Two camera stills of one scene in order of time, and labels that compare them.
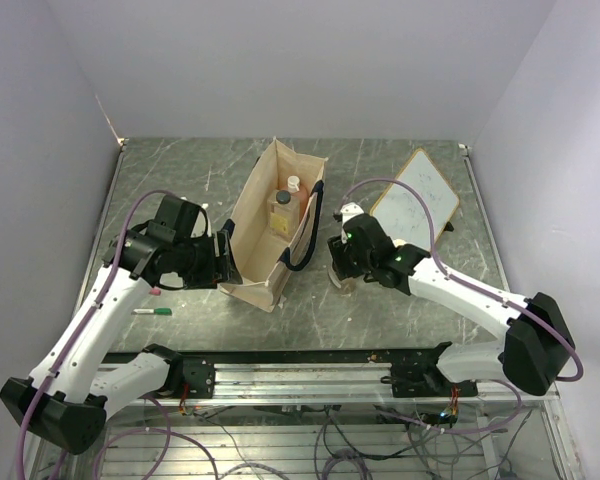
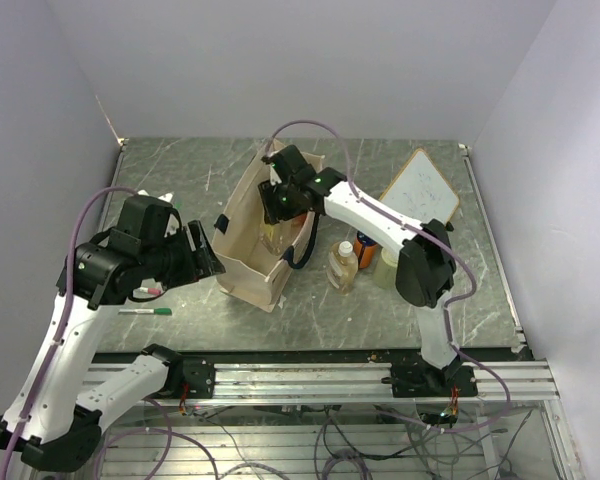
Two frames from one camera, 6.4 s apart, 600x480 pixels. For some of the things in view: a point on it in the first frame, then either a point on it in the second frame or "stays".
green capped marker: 156,311 stays
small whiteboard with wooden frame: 401,214 stays
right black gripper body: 348,262 → 281,201
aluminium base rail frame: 323,415 stays
